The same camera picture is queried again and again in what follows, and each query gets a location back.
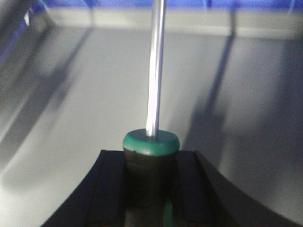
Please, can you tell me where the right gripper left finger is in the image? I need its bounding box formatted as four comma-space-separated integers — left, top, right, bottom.
43, 150, 127, 227

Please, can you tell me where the green black screwdriver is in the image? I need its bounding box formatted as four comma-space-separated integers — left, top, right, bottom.
123, 0, 179, 227

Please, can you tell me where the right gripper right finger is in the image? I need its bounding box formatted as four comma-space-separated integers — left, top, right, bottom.
173, 151, 299, 227

